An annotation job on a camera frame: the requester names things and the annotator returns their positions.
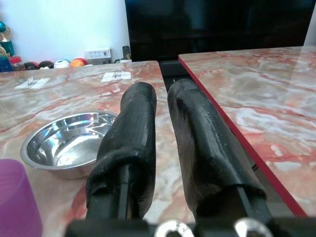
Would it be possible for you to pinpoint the marble table with red edge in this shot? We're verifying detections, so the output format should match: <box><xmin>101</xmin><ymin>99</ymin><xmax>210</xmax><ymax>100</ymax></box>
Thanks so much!
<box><xmin>178</xmin><ymin>45</ymin><xmax>316</xmax><ymax>217</ymax></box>

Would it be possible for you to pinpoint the white and green ball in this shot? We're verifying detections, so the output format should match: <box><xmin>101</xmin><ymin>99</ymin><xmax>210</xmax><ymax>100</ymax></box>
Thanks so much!
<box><xmin>53</xmin><ymin>59</ymin><xmax>70</xmax><ymax>69</ymax></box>

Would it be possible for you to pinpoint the stainless steel bowl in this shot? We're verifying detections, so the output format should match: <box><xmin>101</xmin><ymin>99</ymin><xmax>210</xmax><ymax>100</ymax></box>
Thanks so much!
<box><xmin>20</xmin><ymin>111</ymin><xmax>119</xmax><ymax>180</ymax></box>

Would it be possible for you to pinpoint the orange ball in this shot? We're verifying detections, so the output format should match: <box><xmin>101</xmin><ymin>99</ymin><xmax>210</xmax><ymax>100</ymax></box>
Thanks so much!
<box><xmin>69</xmin><ymin>57</ymin><xmax>87</xmax><ymax>68</ymax></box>

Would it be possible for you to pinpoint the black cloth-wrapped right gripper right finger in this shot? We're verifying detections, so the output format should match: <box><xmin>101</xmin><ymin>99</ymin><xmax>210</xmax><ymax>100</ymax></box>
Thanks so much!
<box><xmin>167</xmin><ymin>79</ymin><xmax>273</xmax><ymax>224</ymax></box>

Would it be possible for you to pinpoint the gold and teal trophy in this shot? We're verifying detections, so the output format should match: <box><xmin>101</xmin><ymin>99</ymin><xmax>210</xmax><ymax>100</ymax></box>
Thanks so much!
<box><xmin>0</xmin><ymin>21</ymin><xmax>15</xmax><ymax>58</ymax></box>

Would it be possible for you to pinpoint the white cardboard box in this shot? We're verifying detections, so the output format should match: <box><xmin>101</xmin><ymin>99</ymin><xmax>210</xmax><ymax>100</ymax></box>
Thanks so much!
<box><xmin>84</xmin><ymin>47</ymin><xmax>113</xmax><ymax>65</ymax></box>

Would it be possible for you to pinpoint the blue container with red lid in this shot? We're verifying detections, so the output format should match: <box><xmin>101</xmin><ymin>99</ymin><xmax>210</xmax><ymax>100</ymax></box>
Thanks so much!
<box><xmin>0</xmin><ymin>55</ymin><xmax>22</xmax><ymax>72</ymax></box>

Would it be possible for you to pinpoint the purple plastic cup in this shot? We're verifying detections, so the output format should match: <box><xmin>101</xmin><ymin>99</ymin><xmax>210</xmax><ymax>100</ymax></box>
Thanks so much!
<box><xmin>0</xmin><ymin>158</ymin><xmax>44</xmax><ymax>237</ymax></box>

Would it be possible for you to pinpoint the black television screen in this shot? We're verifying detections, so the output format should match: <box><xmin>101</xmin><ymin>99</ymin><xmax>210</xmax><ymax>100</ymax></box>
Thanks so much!
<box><xmin>124</xmin><ymin>0</ymin><xmax>316</xmax><ymax>62</ymax></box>

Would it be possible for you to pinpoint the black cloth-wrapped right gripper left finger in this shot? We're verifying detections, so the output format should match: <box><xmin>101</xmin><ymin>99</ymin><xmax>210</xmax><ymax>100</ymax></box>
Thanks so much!
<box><xmin>85</xmin><ymin>82</ymin><xmax>158</xmax><ymax>220</ymax></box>

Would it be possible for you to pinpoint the white paper napkin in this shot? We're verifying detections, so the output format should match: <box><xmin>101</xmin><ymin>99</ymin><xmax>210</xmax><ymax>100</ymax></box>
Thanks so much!
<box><xmin>101</xmin><ymin>71</ymin><xmax>131</xmax><ymax>82</ymax></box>
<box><xmin>14</xmin><ymin>77</ymin><xmax>51</xmax><ymax>89</ymax></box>

